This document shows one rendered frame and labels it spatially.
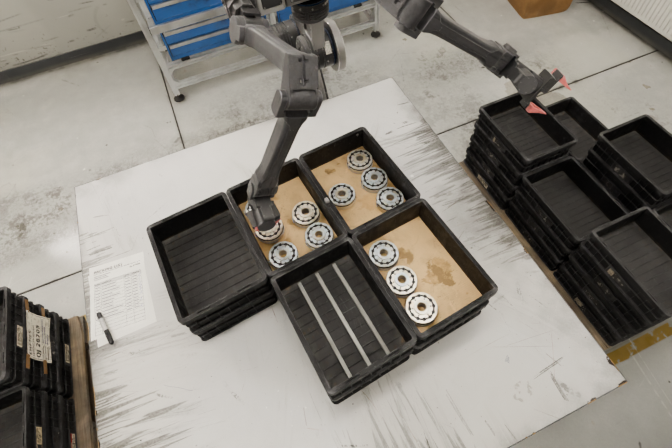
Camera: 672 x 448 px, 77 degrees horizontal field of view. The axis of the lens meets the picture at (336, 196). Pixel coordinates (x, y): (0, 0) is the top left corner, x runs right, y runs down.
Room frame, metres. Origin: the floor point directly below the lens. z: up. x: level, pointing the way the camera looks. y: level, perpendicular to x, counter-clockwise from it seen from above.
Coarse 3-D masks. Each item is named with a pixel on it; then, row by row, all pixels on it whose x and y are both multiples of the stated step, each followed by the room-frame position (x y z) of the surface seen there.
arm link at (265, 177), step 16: (320, 96) 0.76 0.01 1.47; (272, 112) 0.74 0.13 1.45; (288, 112) 0.74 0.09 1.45; (304, 112) 0.75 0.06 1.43; (288, 128) 0.73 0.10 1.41; (272, 144) 0.75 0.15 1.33; (288, 144) 0.73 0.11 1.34; (272, 160) 0.73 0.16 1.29; (256, 176) 0.75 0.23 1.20; (272, 176) 0.73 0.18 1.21; (256, 192) 0.72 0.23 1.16; (272, 192) 0.74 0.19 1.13
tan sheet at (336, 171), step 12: (324, 168) 1.03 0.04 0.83; (336, 168) 1.03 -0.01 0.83; (324, 180) 0.98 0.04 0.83; (336, 180) 0.97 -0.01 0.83; (348, 180) 0.96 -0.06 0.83; (360, 180) 0.96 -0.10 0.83; (360, 192) 0.90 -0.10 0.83; (360, 204) 0.85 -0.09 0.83; (372, 204) 0.84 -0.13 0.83; (348, 216) 0.80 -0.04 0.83; (360, 216) 0.79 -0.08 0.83; (372, 216) 0.79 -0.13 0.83
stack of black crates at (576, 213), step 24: (552, 168) 1.18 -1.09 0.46; (576, 168) 1.16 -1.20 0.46; (528, 192) 1.07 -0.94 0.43; (552, 192) 1.08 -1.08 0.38; (576, 192) 1.07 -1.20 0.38; (600, 192) 1.01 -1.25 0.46; (528, 216) 1.01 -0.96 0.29; (552, 216) 0.91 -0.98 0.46; (576, 216) 0.94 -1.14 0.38; (600, 216) 0.92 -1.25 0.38; (528, 240) 0.94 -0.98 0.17; (552, 240) 0.85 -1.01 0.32; (576, 240) 0.77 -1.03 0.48; (552, 264) 0.78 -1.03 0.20
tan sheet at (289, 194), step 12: (300, 180) 0.99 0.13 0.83; (288, 192) 0.94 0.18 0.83; (300, 192) 0.93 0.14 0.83; (240, 204) 0.90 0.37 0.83; (276, 204) 0.89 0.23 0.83; (288, 204) 0.88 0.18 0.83; (288, 216) 0.83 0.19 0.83; (252, 228) 0.79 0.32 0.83; (288, 228) 0.77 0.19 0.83; (300, 228) 0.77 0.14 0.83; (288, 240) 0.72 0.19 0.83; (300, 240) 0.72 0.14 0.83; (264, 252) 0.69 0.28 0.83; (300, 252) 0.67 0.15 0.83
